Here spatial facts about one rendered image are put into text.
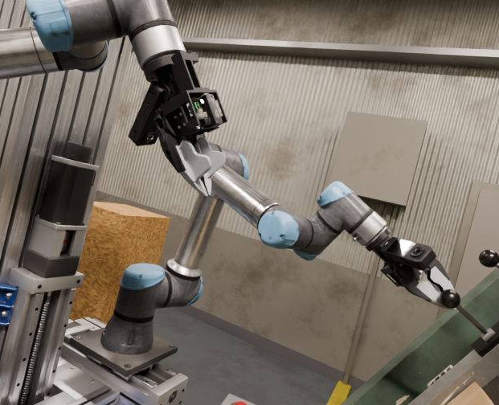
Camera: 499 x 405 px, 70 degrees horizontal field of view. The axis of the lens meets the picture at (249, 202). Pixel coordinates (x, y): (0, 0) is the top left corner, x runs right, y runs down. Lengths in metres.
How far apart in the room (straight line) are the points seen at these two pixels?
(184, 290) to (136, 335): 0.19
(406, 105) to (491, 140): 0.79
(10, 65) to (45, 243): 0.41
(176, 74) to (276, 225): 0.34
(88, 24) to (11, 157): 0.43
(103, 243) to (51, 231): 1.48
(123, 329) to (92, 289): 1.38
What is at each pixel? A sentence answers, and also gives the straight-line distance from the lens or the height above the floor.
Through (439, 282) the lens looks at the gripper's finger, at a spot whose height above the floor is 1.47.
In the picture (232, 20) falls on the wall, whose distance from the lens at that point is 4.92.
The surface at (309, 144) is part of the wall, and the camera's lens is 3.94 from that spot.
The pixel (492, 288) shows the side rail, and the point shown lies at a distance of 1.11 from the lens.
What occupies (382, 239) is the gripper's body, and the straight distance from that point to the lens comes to 0.82.
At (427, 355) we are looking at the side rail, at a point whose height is 1.26.
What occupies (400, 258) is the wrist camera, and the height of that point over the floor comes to 1.50.
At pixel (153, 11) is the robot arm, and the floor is 1.78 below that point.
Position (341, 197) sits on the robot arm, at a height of 1.60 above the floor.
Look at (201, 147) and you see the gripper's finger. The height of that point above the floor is 1.61.
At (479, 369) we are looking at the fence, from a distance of 0.88.
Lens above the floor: 1.55
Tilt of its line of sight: 1 degrees down
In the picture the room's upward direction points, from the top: 14 degrees clockwise
